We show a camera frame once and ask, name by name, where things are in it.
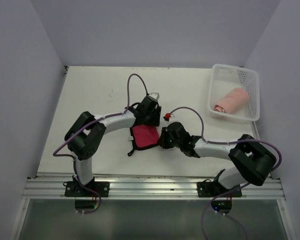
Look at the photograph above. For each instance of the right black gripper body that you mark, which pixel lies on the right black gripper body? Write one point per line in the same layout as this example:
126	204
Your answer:
167	142

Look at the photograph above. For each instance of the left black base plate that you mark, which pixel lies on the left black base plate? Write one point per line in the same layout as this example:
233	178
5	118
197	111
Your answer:
74	189

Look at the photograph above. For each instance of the aluminium mounting rail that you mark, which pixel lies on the aluminium mounting rail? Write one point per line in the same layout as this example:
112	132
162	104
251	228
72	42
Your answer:
124	187

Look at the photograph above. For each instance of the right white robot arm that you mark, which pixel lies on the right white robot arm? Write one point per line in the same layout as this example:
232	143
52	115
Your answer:
252	161

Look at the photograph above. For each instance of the pink towel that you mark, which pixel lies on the pink towel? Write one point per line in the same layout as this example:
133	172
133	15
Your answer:
233	101

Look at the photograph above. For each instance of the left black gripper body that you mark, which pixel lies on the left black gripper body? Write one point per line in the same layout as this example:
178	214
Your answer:
152	118

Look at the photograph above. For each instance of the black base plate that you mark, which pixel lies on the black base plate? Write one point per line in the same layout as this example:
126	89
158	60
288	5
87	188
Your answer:
210	189
74	189

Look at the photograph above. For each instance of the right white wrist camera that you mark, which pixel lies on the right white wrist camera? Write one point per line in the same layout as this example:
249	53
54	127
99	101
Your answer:
170	117

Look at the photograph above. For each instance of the white plastic basket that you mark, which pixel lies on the white plastic basket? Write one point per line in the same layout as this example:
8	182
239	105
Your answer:
224	79

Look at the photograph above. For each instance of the black cloth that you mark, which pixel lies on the black cloth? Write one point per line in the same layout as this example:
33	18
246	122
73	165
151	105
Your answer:
143	137

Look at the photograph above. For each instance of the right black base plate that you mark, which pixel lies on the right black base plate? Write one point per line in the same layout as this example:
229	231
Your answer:
210	189

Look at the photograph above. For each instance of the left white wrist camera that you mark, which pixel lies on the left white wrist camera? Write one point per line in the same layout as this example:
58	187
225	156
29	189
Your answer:
154	95

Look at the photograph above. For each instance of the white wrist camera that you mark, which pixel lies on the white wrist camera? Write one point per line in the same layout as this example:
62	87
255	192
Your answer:
170	117
154	95

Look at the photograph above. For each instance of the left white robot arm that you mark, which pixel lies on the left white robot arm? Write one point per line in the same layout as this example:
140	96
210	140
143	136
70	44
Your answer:
85	135

